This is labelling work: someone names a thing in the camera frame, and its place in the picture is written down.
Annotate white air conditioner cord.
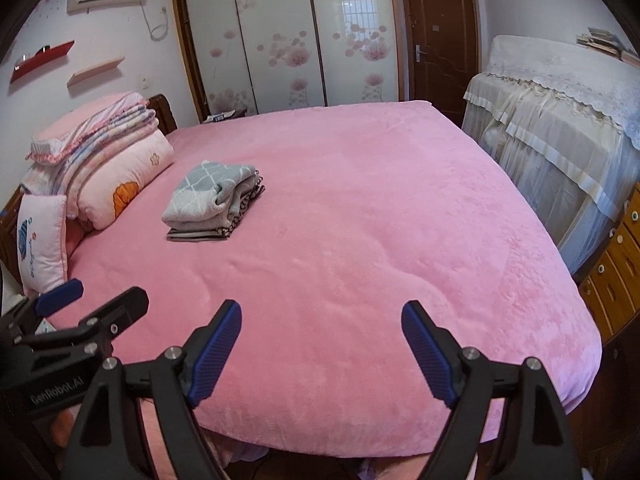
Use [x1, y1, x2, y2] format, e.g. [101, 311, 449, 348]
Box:
[142, 5, 171, 43]

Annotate black white striped folded garment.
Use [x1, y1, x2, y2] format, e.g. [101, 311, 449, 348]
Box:
[166, 170, 266, 243]

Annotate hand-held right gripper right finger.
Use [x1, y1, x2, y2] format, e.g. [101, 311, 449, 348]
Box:
[401, 300, 583, 480]

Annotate red wall shelf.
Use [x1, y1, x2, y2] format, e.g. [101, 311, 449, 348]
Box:
[10, 40, 76, 83]

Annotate white pink embroidered cushion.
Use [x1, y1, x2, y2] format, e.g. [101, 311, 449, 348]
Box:
[16, 192, 68, 297]

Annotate grey beige diamond knit sweater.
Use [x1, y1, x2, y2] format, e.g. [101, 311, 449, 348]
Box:
[161, 160, 261, 233]

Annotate wooden nightstand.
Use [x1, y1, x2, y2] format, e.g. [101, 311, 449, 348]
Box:
[202, 109, 248, 123]

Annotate bed with pink blanket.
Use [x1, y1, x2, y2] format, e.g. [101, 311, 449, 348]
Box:
[47, 100, 603, 453]

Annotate beige wall shelf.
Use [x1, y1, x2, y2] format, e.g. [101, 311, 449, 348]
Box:
[66, 56, 125, 88]

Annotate folded pink cartoon quilt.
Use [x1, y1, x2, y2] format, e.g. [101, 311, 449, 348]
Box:
[65, 130, 177, 231]

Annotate stack of books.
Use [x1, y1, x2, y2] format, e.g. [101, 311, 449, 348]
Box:
[575, 26, 640, 68]

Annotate folded pastel striped blanket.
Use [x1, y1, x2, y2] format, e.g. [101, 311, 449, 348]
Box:
[22, 107, 161, 196]

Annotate folded quilts and pillow pile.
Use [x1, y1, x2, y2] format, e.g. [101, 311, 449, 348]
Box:
[0, 94, 178, 286]

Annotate lace covered furniture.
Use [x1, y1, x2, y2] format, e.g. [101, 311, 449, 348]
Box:
[462, 35, 640, 276]

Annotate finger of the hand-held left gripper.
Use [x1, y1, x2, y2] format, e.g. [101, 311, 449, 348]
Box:
[7, 279, 85, 333]
[22, 286, 150, 361]

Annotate wooden drawer dresser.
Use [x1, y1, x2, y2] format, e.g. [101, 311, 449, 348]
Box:
[577, 182, 640, 346]

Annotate brown wooden door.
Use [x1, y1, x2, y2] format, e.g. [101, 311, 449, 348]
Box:
[397, 0, 481, 126]

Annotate pink quilted pants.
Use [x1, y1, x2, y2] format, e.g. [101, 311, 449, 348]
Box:
[47, 397, 451, 480]

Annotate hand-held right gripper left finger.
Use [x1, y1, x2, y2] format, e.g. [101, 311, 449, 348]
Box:
[60, 299, 243, 480]

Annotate floral sliding door wardrobe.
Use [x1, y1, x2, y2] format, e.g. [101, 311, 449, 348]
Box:
[170, 0, 401, 123]

